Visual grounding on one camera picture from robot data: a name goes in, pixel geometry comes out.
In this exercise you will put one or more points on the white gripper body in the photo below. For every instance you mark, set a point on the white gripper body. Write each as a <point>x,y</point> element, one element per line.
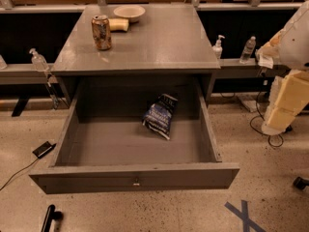
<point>295,45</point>

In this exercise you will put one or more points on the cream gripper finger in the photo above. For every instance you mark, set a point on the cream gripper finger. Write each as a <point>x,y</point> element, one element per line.
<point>291,92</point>
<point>276,120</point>

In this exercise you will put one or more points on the blue chip bag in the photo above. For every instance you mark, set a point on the blue chip bag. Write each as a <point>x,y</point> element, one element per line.
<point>159,116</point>

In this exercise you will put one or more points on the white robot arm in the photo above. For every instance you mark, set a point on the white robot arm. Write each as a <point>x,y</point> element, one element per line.
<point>294,49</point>

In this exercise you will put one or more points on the grey counter cabinet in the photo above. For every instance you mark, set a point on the grey counter cabinet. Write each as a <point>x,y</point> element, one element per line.
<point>167,39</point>

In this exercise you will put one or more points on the grey open drawer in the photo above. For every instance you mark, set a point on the grey open drawer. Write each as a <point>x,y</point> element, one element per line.
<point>105,147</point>

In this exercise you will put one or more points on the clear water bottle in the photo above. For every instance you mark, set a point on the clear water bottle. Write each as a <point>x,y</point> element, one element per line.
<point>248,50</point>

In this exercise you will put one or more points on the hand sanitizer pump bottle right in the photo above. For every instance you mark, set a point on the hand sanitizer pump bottle right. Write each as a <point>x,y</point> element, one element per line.
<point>217,48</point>

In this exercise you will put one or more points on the black caster wheel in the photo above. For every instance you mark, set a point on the black caster wheel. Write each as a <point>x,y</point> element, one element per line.
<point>300,183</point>

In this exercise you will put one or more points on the blue tape cross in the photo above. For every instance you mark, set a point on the blue tape cross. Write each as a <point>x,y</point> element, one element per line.
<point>243,214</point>

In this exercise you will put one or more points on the white bowl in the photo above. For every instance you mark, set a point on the white bowl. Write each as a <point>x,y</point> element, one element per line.
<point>131,12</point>

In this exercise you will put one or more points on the cream sponge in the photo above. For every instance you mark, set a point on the cream sponge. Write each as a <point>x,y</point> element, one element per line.
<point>118,24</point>

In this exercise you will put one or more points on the orange soda can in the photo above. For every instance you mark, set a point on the orange soda can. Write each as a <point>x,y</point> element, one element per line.
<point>101,32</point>

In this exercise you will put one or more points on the clear pump bottle left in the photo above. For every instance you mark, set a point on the clear pump bottle left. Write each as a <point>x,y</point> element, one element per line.
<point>38,60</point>

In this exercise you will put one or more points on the black phone on floor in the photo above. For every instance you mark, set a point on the black phone on floor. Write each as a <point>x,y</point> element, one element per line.
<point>44,149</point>

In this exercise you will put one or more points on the black handle object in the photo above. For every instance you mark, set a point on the black handle object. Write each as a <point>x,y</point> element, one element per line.
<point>51,214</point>

